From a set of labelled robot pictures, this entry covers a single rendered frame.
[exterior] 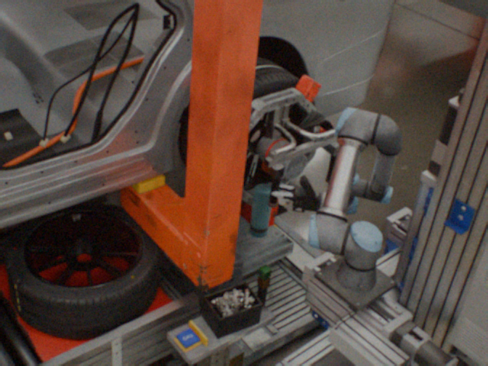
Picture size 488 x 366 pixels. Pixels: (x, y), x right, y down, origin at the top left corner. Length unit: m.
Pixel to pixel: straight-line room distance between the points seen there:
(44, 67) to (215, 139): 1.34
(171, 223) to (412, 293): 1.04
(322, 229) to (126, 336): 0.96
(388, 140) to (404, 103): 3.02
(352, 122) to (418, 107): 3.04
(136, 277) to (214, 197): 0.59
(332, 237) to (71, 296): 1.10
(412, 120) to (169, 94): 2.78
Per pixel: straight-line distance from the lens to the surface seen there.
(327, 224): 2.51
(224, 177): 2.59
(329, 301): 2.72
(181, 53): 2.93
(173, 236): 2.97
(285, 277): 3.76
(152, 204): 3.10
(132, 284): 2.98
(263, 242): 3.64
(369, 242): 2.48
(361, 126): 2.58
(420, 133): 5.26
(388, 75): 6.00
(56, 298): 2.95
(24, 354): 3.08
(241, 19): 2.29
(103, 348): 2.94
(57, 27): 3.82
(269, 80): 3.08
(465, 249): 2.45
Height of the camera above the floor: 2.60
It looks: 36 degrees down
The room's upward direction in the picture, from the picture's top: 6 degrees clockwise
